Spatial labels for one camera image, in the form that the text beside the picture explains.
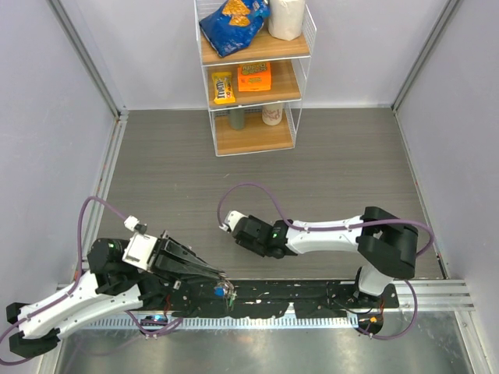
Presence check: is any white paper towel roll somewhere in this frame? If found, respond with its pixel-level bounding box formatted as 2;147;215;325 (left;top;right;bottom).
268;0;306;41

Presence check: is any key with blue tag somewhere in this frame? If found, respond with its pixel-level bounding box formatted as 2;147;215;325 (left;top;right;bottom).
214;288;225;298

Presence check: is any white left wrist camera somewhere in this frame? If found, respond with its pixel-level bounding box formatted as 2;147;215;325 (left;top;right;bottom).
122;215;158;271

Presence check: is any white slotted cable duct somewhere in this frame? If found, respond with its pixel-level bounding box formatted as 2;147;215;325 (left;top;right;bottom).
84;313;358;330

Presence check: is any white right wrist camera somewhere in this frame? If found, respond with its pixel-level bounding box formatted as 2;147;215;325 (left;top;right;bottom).
219;210;246;233

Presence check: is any orange candy box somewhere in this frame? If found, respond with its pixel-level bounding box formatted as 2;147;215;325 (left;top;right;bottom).
237;62;272;92

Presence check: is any yellow candy bag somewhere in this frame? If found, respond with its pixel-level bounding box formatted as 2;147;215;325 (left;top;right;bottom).
211;72;235;105

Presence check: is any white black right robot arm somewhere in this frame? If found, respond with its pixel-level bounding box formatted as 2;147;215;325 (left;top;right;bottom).
224;206;419;307

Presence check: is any blue chips bag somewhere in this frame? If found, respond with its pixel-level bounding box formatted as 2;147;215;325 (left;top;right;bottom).
199;0;271;58

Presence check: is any white printed cup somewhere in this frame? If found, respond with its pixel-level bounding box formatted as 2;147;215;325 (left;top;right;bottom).
262;103;284;126

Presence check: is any key with green tag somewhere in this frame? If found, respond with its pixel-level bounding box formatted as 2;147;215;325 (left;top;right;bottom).
228;294;235;310

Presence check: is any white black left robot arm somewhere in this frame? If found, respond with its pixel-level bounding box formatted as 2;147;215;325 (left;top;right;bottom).
6;233;225;359

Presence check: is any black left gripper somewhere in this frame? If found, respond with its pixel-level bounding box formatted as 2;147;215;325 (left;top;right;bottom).
132;228;225;288

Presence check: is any metal key organizer with rings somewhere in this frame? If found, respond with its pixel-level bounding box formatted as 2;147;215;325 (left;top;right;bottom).
214;277;237;311

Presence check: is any white wire shelf unit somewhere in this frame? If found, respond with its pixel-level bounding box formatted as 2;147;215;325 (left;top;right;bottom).
196;2;317;157

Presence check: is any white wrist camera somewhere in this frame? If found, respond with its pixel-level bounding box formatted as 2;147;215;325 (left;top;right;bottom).
122;215;158;271
219;210;246;233

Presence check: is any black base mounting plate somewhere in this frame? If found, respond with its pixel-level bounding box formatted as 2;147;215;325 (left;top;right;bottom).
140;279;399;319

